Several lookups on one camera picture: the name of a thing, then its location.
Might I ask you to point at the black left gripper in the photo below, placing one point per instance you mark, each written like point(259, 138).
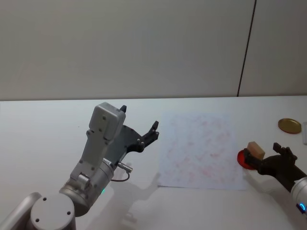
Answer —
point(124, 141)

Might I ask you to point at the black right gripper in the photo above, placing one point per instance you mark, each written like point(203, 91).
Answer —
point(278, 167)

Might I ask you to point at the tan wooden block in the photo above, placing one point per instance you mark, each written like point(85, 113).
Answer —
point(256, 149)

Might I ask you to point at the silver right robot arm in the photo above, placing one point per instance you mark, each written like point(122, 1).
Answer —
point(299, 191)

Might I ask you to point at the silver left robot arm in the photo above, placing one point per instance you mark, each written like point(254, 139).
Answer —
point(96, 153)

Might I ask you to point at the red round disc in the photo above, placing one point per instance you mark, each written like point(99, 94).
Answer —
point(242, 159)

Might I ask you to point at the gold round metal lid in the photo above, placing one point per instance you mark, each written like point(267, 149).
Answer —
point(289, 125)

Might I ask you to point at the white paper sheet red marks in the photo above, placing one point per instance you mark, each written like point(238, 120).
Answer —
point(199, 151)

